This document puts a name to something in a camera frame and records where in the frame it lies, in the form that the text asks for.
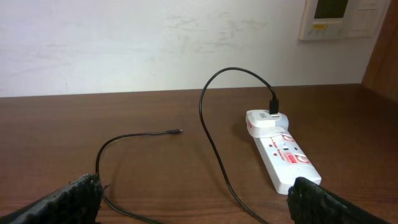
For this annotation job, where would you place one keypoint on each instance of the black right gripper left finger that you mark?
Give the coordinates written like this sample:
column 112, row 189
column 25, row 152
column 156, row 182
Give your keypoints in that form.
column 77, row 202

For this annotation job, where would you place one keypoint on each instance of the brown wooden side panel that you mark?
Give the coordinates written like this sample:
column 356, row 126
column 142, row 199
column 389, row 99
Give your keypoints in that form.
column 381, row 72

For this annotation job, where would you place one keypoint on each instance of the white power strip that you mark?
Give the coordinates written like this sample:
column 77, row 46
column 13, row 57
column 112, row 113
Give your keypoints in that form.
column 285, row 161

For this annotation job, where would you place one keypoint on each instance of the white usb wall charger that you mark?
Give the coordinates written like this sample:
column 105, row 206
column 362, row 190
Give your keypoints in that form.
column 262, row 124

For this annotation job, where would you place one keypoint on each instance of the white wall control panel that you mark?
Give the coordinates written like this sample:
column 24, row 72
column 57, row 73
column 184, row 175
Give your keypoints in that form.
column 340, row 19

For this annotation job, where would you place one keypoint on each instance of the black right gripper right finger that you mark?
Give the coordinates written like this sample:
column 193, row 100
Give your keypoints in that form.
column 310, row 203

